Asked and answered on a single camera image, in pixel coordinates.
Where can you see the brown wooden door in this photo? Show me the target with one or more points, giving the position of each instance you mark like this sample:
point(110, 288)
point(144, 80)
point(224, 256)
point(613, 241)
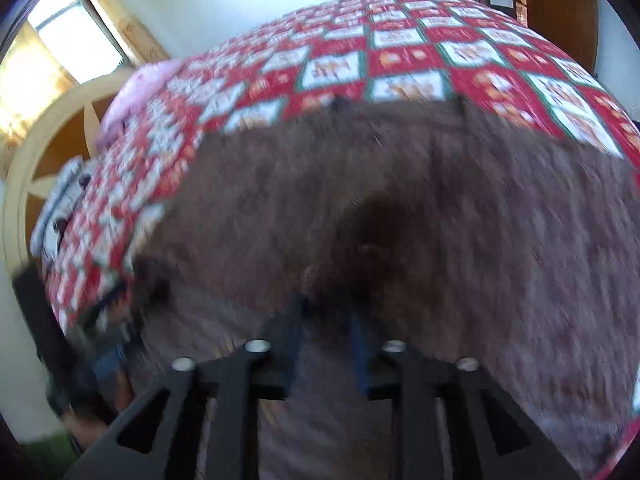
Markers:
point(560, 10)

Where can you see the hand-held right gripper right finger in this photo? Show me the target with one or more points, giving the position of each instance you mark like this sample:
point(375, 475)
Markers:
point(358, 355)

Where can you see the window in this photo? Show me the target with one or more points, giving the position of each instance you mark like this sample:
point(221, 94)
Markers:
point(75, 35)

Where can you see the pink pillow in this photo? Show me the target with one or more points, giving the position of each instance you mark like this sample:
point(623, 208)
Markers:
point(135, 95)

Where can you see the red white printed blanket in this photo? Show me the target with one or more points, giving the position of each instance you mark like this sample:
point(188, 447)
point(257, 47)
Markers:
point(410, 55)

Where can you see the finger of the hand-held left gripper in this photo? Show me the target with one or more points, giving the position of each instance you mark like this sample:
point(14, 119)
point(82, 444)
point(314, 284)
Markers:
point(150, 277)

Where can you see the brown knitted sweater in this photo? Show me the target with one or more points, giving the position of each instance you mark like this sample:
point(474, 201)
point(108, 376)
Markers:
point(400, 185)

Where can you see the grey white cloth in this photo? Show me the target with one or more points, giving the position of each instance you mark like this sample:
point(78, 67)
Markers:
point(65, 195)

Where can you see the yellow curtain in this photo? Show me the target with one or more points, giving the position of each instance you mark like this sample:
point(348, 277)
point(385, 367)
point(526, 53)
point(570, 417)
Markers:
point(127, 15)
point(25, 75)

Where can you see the cream wooden headboard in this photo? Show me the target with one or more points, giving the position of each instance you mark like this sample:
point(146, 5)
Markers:
point(60, 110)

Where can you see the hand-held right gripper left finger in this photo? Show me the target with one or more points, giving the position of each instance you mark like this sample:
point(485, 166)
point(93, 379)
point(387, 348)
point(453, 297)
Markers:
point(287, 347)

